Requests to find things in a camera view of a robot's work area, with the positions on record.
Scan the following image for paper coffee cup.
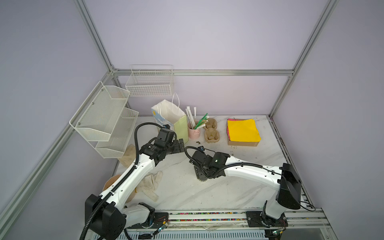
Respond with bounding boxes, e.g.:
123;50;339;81
194;166;210;182

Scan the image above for painted paper gift bag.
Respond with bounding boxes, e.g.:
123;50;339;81
151;93;189;144

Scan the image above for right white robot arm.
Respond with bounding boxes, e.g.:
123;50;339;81
185;147;302;228

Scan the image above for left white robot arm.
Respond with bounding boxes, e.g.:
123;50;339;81
80;126;185;240

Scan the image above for pink straw bucket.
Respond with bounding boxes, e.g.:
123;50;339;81
188;123;201;140

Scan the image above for cardboard napkin box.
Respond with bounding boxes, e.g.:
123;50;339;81
227;133;261;147

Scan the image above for stacked brown cup carriers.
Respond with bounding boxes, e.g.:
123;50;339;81
203;118;220;143

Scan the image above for brown paper bag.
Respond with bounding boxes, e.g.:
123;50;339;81
119;144;136;168

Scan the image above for yellow napkin stack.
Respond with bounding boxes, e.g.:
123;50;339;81
227;119;261;143

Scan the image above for lower white mesh shelf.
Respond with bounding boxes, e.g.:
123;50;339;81
95;108;139;159

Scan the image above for white mesh shelf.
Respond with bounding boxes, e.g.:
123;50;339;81
95;108;139;159
69;82;130;142

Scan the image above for paper bowl of greens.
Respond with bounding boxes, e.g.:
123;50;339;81
103;174;136;203

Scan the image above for upper white mesh shelf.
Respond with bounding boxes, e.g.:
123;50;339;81
69;82;130;142

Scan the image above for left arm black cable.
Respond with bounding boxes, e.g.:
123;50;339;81
79;122;166;240

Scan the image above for white wire basket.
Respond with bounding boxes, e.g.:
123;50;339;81
126;65;174;97

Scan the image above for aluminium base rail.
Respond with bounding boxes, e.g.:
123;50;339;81
89;208;331;232

